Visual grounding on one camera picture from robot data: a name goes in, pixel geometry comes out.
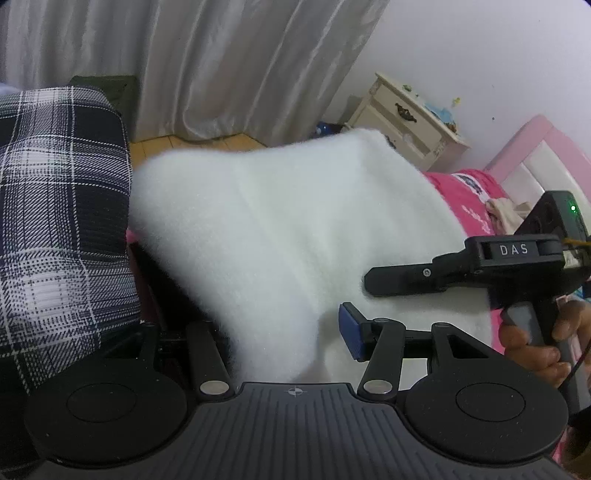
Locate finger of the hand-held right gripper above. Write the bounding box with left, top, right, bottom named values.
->
left=364, top=250, right=469, bottom=298

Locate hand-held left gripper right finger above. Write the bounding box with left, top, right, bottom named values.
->
left=337, top=302, right=502, bottom=402

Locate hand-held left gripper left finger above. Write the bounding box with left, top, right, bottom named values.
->
left=98, top=320, right=232, bottom=400

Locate white fleece sweater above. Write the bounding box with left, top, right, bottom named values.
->
left=126, top=128, right=496, bottom=385

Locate person's right hand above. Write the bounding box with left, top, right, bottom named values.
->
left=500, top=299, right=591, bottom=388

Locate beige garment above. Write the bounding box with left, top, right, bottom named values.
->
left=485, top=198, right=528, bottom=234

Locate pink floral bed sheet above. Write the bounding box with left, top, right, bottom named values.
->
left=424, top=168, right=591, bottom=468

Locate pink white bed headboard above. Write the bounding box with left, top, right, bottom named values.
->
left=482, top=114, right=591, bottom=214

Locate cream nightstand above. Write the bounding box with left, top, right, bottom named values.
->
left=345, top=71, right=472, bottom=172

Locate blue crumpled item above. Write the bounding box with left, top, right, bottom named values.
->
left=424, top=100, right=459, bottom=131

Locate person's plaid clothing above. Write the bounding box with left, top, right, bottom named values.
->
left=0, top=85, right=142, bottom=480

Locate dark green cloth item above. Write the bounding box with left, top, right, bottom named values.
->
left=68, top=74, right=140, bottom=140

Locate grey curtain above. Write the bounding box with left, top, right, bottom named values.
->
left=0, top=0, right=389, bottom=149

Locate thin black cable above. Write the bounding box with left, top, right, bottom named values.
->
left=558, top=331, right=591, bottom=394

